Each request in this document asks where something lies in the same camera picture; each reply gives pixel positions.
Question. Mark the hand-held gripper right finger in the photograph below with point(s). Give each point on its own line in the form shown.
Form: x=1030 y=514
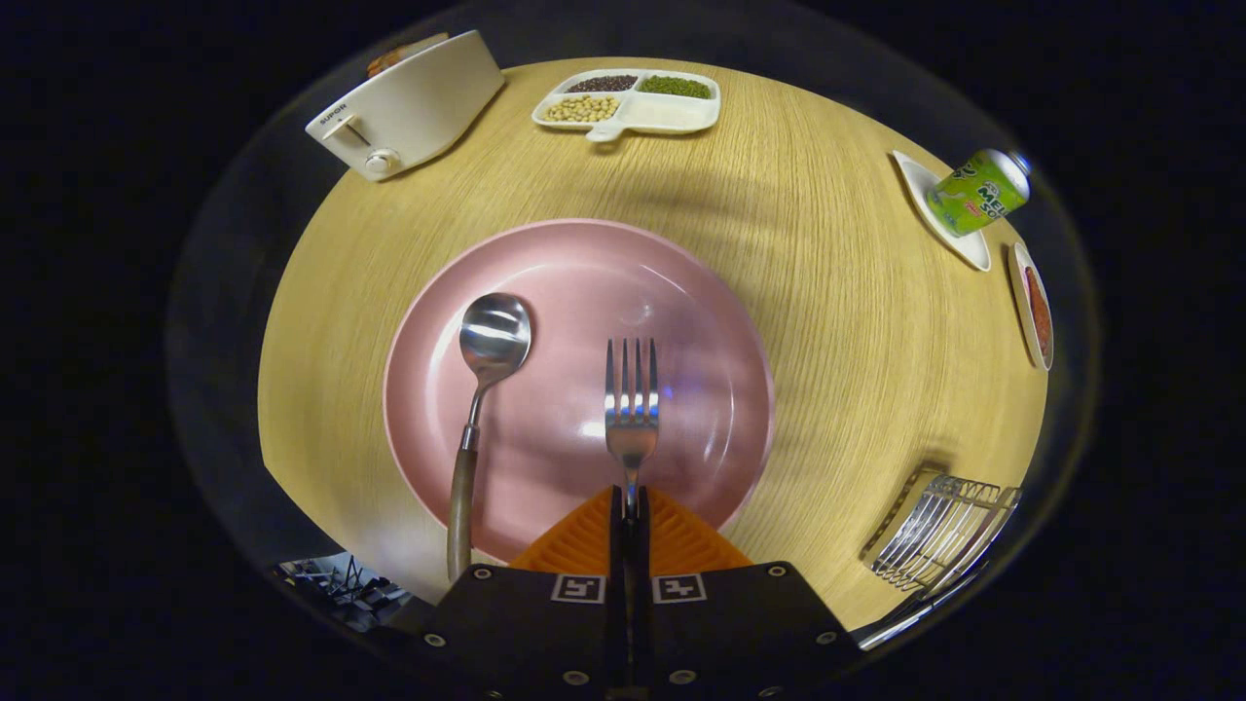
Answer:
x=740 y=623

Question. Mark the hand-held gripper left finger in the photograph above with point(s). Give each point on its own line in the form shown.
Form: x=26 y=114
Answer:
x=526 y=623

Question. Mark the silver fork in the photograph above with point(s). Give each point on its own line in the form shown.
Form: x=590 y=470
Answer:
x=632 y=428

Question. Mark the small plate with pink rim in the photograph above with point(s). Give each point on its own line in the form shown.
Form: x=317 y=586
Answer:
x=1020 y=302

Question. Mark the red meat slice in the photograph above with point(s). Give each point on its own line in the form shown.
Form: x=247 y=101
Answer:
x=1039 y=312

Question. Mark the small white dish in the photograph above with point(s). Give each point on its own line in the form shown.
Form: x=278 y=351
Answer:
x=925 y=200

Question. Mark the green drink bottle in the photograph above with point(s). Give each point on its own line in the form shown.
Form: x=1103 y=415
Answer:
x=978 y=193

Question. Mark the white divided tray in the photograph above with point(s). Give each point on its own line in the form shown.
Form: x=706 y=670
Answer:
x=672 y=115

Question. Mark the pile of yellow soybeans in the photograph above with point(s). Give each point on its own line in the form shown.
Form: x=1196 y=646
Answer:
x=582 y=108

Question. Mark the white toaster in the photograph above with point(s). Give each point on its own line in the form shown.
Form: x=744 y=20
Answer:
x=419 y=107

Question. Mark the pile of green beans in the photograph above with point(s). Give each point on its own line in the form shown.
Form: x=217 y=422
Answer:
x=676 y=87

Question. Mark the pile of dark red beans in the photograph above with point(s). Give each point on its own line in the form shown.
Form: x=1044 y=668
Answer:
x=603 y=84

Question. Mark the toasted bread slice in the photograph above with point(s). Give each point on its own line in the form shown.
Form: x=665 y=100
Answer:
x=428 y=42
x=386 y=61

